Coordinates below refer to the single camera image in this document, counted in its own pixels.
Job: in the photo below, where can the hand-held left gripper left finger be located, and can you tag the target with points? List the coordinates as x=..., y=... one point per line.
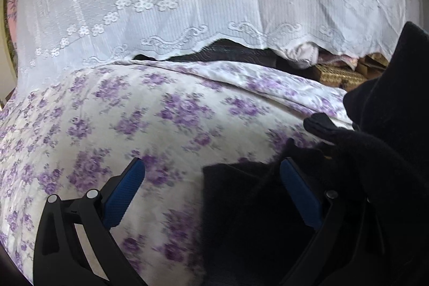
x=122, y=195

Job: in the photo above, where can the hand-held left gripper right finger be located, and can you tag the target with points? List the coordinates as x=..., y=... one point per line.
x=301, y=195

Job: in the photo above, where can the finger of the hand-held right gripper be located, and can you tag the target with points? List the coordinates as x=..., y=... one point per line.
x=318, y=123

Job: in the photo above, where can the navy knit cardigan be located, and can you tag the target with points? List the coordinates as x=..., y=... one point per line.
x=251, y=222

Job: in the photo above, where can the woven wicker basket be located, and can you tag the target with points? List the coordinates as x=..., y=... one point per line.
x=348, y=75

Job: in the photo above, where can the pale pink cloth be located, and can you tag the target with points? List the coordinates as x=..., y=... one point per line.
x=303, y=54

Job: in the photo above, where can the purple floral bedsheet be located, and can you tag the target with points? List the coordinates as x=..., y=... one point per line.
x=134, y=105

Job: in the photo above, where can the black cushion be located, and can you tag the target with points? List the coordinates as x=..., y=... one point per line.
x=234, y=53

